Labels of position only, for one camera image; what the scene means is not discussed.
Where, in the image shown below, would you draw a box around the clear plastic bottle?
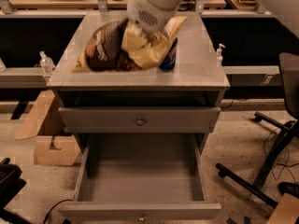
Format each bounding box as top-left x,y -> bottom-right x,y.
39,51 -> 55,75

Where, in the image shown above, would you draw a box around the open grey middle drawer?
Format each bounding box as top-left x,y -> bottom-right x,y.
60,133 -> 221,222

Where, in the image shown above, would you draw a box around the black object lower left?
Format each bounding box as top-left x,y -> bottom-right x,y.
0,158 -> 31,224

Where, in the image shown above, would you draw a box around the closed grey upper drawer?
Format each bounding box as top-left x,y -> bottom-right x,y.
59,107 -> 221,133

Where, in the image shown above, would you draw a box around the grey drawer cabinet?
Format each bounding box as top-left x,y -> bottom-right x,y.
48,11 -> 230,149

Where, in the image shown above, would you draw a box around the black office chair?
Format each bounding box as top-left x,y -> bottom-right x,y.
216,52 -> 299,208

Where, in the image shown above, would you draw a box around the cardboard box on floor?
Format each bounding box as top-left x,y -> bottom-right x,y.
34,135 -> 80,166

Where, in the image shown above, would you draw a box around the white pump dispenser bottle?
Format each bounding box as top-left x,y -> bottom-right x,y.
216,43 -> 226,66

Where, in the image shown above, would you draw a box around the wooden workbench top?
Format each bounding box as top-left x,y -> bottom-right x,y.
8,0 -> 128,9

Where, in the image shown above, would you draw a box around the blue soda can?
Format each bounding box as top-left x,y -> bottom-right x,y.
159,38 -> 178,71

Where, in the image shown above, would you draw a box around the black floor cable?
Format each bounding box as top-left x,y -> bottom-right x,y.
42,199 -> 73,224

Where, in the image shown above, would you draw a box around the brown chip bag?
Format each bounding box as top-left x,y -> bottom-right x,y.
70,16 -> 187,73

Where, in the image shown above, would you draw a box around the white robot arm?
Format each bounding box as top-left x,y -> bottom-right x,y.
127,0 -> 299,36

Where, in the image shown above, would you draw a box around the black cables on bench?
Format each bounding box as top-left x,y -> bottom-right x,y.
177,0 -> 197,13

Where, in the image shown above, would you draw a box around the cardboard piece lower right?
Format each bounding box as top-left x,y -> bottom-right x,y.
266,193 -> 299,224

